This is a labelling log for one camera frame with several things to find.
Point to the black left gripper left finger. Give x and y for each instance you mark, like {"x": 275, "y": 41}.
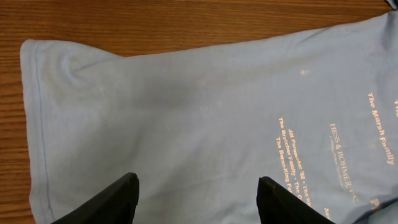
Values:
{"x": 116, "y": 204}

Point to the light blue t-shirt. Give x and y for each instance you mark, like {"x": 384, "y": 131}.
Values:
{"x": 316, "y": 111}

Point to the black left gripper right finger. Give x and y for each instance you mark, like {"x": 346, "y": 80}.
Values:
{"x": 276, "y": 205}

